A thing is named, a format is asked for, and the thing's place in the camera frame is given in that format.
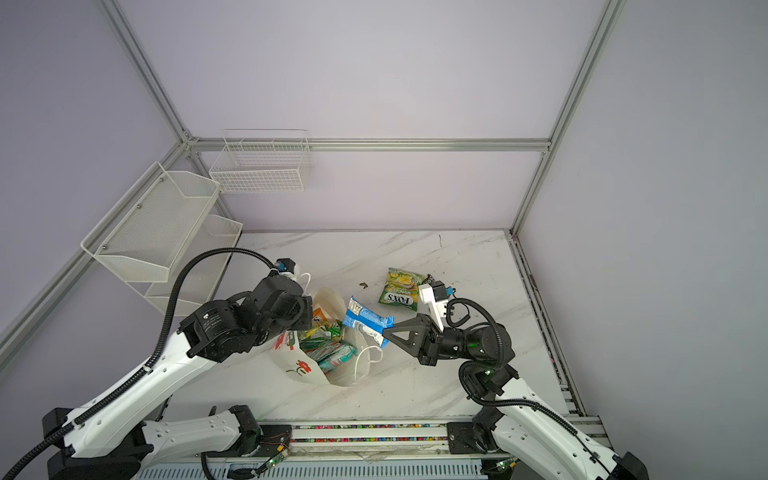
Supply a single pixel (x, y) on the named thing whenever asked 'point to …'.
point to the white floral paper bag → (296, 364)
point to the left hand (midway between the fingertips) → (306, 307)
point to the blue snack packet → (368, 320)
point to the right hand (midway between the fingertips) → (385, 342)
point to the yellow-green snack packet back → (401, 289)
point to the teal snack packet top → (325, 365)
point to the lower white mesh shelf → (203, 278)
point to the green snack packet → (320, 334)
